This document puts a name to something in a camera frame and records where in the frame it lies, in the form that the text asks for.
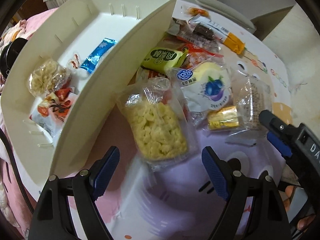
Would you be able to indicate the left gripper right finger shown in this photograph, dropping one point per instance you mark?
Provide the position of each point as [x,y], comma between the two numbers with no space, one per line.
[267,217]

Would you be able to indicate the dark dried fruit packet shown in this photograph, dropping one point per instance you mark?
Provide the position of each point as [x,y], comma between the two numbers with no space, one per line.
[183,31]

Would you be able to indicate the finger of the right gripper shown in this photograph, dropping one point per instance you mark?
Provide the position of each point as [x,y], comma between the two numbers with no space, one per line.
[276,126]
[282,148]

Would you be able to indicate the gold foil snack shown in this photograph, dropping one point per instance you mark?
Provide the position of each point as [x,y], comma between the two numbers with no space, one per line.
[225,118]

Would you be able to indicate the white orange snack bar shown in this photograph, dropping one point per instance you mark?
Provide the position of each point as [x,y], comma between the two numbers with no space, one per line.
[211,30]

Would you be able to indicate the red white snack packet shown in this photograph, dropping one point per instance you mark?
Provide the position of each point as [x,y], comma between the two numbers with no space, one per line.
[51,113]

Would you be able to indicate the blue white candy packet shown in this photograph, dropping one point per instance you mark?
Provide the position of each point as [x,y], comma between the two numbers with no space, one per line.
[91,62]

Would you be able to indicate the orange fried twist packet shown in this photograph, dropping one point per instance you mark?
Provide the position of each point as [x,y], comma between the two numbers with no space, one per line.
[194,11]

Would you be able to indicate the red chinese text snack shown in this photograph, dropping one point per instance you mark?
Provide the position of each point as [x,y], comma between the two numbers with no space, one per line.
[196,55]

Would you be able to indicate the yellow puffed snack bag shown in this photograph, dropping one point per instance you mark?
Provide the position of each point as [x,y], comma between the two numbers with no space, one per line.
[49,76]
[159,121]

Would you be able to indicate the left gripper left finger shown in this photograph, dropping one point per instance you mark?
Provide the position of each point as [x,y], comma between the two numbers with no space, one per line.
[52,217]

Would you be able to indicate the clear cake packet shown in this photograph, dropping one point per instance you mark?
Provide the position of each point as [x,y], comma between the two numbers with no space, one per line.
[251,96]

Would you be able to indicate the green pineapple cake packet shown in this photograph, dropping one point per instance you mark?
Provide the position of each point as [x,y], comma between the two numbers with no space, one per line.
[162,59]

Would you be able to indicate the blueberry bread packet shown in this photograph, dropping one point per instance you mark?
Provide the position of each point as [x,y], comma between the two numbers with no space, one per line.
[205,87]

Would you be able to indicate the black handbag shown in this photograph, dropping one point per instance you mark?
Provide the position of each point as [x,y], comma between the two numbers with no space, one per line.
[10,54]

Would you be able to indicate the person's right hand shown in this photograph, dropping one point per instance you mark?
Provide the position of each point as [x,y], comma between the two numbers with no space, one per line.
[298,208]

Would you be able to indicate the red cookie packet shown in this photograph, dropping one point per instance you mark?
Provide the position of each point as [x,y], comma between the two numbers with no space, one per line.
[143,75]

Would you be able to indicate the white plastic storage tray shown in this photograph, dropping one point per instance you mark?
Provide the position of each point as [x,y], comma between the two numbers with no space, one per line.
[78,27]

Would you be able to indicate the cartoon printed table cloth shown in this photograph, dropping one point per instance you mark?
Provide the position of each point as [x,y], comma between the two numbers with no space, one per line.
[177,202]

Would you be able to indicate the white floral curtain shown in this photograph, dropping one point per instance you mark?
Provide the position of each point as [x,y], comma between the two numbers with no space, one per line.
[296,42]

